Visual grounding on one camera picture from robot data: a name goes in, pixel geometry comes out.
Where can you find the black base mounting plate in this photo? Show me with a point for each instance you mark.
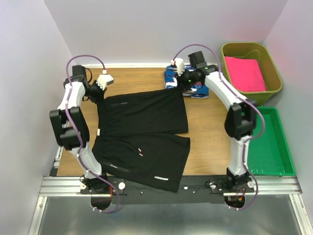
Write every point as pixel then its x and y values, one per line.
pixel 192 190

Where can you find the olive green plastic bin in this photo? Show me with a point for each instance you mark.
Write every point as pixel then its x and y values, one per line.
pixel 250 50

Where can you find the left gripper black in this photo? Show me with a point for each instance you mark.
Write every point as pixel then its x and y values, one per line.
pixel 100 96

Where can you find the aluminium frame rail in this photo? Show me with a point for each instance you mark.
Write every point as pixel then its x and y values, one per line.
pixel 62 210

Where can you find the green plastic tray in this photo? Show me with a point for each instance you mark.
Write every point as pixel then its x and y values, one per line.
pixel 269 154

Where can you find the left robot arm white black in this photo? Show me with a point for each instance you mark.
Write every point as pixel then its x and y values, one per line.
pixel 71 130

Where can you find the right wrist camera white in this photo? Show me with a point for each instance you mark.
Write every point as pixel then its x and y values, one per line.
pixel 179 64

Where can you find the black garment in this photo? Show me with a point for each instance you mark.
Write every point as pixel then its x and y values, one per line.
pixel 142 137

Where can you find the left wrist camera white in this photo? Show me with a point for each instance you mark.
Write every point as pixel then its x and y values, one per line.
pixel 104 80

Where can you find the blue white red patterned pants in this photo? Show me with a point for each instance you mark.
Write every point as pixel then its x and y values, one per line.
pixel 195 91

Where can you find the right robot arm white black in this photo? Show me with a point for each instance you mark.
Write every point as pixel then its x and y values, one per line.
pixel 240 120

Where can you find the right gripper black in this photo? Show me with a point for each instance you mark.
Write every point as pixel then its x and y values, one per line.
pixel 184 87

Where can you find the pink folded cloth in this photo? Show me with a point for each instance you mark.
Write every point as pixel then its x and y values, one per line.
pixel 245 74

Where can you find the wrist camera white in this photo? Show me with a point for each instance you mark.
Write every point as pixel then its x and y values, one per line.
pixel 179 64
pixel 104 80

